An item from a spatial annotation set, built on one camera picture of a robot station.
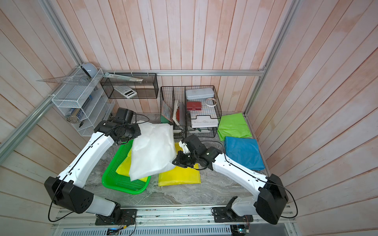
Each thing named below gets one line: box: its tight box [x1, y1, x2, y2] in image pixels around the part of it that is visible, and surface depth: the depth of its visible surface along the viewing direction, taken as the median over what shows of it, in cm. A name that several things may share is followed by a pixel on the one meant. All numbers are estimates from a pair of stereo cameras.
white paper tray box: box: [190, 115, 219, 128], surface depth 92 cm
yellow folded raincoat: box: [157, 163, 202, 187], surface depth 87 cm
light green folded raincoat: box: [217, 113, 252, 142], surface depth 109 cm
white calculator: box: [114, 86, 138, 99], surface depth 99 cm
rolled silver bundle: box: [65, 108, 85, 124], surface depth 78 cm
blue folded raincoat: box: [224, 136, 266, 171], surface depth 100 cm
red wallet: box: [186, 101, 202, 111], surface depth 96 cm
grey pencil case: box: [185, 87, 215, 100], surface depth 105 cm
